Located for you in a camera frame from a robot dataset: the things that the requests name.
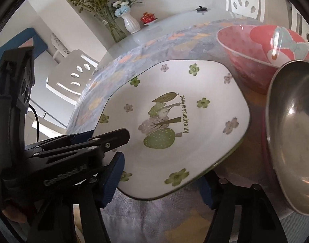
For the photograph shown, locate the white square floral plate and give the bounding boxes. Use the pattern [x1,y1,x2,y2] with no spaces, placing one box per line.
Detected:
[94,60,251,200]

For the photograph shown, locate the leaf pattern table mat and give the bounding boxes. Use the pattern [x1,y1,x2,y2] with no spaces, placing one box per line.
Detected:
[66,20,297,243]

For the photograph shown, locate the steel bowl pink outside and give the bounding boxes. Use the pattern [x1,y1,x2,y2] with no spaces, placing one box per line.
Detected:
[261,60,309,216]

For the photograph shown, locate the white chair left side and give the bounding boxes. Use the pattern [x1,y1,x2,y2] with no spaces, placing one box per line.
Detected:
[30,49,100,137]

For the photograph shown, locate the white chair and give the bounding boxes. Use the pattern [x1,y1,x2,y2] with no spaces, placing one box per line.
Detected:
[30,49,100,137]
[226,0,265,22]
[290,4,309,44]

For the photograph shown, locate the pink cartoon bowl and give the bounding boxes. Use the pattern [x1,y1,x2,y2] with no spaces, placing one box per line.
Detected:
[216,25,309,94]

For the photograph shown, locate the white ribbed flower vase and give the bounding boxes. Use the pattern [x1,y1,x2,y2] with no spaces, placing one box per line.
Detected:
[121,13,141,34]

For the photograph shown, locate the red lidded pot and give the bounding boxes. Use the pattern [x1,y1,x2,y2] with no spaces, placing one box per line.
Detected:
[140,12,157,25]

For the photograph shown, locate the glass vase green stems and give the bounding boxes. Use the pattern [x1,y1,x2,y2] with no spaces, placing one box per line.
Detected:
[68,0,126,43]

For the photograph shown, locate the white chair right side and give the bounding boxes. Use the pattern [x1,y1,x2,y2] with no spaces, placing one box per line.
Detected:
[290,4,309,44]

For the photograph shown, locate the black pot lid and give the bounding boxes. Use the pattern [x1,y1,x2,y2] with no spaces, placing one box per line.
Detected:
[196,5,207,12]

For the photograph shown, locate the white chair far side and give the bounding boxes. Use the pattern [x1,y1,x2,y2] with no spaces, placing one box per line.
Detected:
[226,0,265,22]

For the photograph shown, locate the black cable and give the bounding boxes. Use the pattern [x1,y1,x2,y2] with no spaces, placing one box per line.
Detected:
[28,103,40,142]

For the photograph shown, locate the blue wall picture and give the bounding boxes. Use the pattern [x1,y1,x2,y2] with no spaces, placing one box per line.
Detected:
[0,28,48,60]

